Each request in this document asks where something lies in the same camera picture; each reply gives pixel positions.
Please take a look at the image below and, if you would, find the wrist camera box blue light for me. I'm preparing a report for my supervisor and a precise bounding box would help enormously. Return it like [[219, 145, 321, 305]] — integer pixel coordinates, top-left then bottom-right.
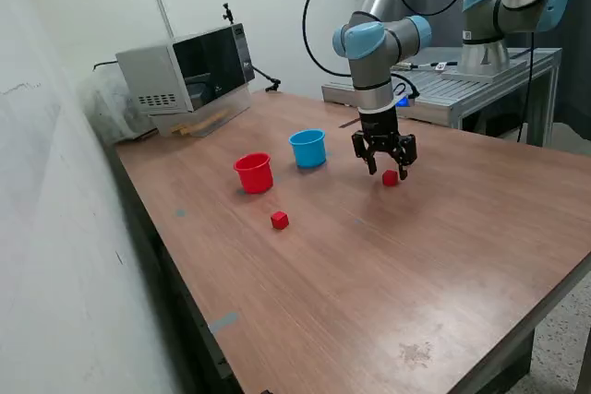
[[392, 84, 421, 109]]

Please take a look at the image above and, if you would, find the blue plastic cup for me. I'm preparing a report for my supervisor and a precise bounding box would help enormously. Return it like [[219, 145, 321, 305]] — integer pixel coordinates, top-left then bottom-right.
[[288, 128, 328, 169]]

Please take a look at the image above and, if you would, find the aluminium robot mounting table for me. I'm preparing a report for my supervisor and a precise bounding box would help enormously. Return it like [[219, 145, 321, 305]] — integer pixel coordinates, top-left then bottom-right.
[[321, 46, 563, 149]]

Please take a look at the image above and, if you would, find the grey plastic bag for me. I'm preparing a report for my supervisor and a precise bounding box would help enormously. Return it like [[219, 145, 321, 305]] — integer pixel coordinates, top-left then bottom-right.
[[76, 68, 158, 146]]

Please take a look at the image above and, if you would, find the dark grey curtain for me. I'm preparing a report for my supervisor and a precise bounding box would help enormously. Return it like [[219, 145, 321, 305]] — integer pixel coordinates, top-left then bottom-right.
[[359, 0, 591, 141]]

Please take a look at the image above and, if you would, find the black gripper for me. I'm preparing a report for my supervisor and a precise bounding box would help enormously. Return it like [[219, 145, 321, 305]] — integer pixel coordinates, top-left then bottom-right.
[[351, 105, 418, 182]]

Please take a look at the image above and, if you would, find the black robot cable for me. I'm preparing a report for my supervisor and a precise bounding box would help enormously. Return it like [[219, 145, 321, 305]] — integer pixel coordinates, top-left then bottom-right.
[[302, 0, 537, 144]]

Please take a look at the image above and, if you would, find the silver microwave oven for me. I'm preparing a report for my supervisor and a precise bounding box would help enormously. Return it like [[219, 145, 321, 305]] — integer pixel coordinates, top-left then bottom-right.
[[115, 22, 257, 116]]

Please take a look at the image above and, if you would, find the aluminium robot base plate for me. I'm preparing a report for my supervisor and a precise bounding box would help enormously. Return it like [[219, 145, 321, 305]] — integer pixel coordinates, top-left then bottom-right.
[[441, 57, 527, 84]]

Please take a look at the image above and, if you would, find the thin white rod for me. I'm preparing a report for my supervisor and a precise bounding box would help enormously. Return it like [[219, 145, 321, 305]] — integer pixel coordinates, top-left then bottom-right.
[[155, 0, 175, 41]]

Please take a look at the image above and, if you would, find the red plastic cup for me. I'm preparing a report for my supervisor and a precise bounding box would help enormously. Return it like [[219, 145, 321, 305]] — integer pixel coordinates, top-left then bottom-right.
[[233, 151, 274, 196]]

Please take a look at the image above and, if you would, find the silver connector with cable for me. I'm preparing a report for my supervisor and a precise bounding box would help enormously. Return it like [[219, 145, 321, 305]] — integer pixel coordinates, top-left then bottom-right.
[[391, 60, 459, 73]]

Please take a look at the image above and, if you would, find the long grey tape strip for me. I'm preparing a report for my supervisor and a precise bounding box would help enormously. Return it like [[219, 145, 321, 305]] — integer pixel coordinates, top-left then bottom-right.
[[207, 311, 240, 335]]

